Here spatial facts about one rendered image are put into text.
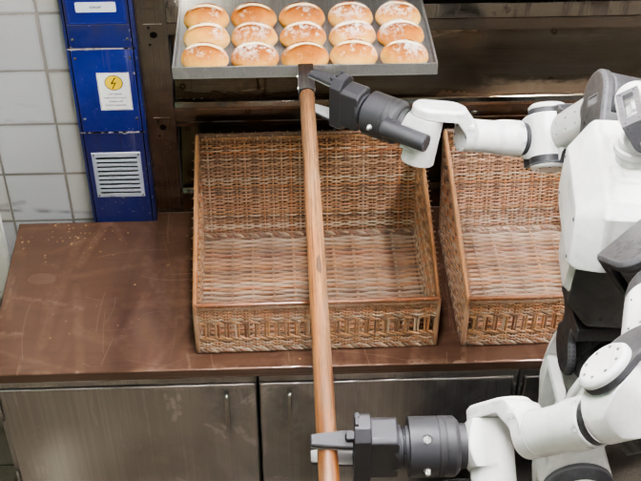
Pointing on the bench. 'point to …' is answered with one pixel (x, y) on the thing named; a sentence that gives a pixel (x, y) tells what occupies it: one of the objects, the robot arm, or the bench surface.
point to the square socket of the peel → (305, 77)
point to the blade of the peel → (285, 48)
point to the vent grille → (118, 174)
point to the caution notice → (114, 91)
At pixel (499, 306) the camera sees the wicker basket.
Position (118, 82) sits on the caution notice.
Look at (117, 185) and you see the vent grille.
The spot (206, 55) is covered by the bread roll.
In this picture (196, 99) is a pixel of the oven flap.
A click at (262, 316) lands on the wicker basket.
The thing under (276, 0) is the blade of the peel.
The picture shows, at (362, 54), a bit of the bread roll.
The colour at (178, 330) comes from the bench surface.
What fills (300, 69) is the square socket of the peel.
